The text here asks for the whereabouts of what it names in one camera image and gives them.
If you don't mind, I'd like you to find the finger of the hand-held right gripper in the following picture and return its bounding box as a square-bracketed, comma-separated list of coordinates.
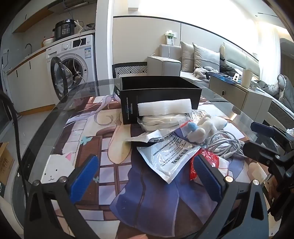
[243, 141, 286, 167]
[250, 122, 294, 147]

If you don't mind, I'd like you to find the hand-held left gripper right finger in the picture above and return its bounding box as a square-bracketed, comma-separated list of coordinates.
[191, 154, 269, 239]

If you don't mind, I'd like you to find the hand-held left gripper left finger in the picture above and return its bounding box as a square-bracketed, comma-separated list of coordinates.
[24, 154, 100, 239]

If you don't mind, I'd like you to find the red snack packet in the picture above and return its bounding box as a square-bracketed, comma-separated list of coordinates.
[189, 148, 230, 182]

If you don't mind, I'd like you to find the grey cable bundle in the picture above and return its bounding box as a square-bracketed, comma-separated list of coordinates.
[206, 131, 248, 159]

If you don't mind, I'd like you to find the white printed packet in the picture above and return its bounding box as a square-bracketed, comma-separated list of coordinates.
[137, 135, 202, 184]

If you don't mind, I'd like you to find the white and blue plush toy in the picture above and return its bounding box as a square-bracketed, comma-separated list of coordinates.
[187, 114, 228, 142]

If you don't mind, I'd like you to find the black storage box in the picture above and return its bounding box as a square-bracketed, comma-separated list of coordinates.
[114, 76, 202, 126]

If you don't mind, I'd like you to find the printed cartoon table mat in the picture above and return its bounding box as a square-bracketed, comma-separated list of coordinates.
[41, 95, 255, 239]

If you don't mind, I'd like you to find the grey drawer cabinet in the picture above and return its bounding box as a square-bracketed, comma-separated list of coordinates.
[209, 73, 273, 121]

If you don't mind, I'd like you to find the grey puffer jacket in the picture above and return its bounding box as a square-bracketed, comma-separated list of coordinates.
[259, 74, 294, 108]

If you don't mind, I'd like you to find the white cup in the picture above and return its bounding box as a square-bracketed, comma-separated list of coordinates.
[241, 69, 253, 89]

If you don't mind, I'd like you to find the small clear zip bag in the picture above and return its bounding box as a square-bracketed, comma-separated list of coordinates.
[179, 119, 191, 134]

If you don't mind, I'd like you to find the blue tray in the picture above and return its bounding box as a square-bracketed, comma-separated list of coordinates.
[210, 72, 242, 83]

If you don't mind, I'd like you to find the white flat plastic pouch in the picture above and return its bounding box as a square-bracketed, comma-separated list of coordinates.
[125, 128, 182, 148]

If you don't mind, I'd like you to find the black jacket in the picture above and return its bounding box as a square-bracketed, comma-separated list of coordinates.
[219, 53, 241, 76]

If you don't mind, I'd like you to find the white cloth in plastic bag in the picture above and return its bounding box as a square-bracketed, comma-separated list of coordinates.
[137, 112, 191, 133]

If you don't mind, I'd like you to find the grey furry cloth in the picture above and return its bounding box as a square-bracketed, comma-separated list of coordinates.
[193, 66, 218, 81]

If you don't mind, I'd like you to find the white foam block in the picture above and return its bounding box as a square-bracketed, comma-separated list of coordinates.
[137, 98, 192, 116]

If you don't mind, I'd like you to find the grey cushion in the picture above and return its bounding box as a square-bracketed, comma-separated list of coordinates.
[192, 42, 220, 72]

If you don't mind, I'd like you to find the beige cushion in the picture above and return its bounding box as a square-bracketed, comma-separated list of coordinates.
[180, 41, 195, 73]

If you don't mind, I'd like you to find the white kitchen cabinet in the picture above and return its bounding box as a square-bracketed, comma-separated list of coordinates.
[6, 49, 49, 113]

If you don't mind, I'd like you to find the white washing machine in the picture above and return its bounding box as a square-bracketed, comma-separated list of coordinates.
[46, 34, 97, 113]

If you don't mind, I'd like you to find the black white patterned chair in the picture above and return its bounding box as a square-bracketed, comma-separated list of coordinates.
[112, 62, 148, 80]

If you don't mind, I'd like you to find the grey sofa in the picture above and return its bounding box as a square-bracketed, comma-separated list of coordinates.
[147, 42, 260, 92]

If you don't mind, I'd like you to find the black pressure cooker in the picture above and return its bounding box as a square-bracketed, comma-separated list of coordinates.
[53, 19, 78, 42]

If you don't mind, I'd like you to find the black cable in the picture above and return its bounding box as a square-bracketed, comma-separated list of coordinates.
[0, 92, 31, 186]

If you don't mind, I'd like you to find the white cable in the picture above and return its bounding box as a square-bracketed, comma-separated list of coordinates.
[72, 18, 88, 83]

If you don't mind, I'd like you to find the wall socket holder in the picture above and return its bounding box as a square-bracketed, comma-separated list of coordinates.
[164, 31, 177, 46]

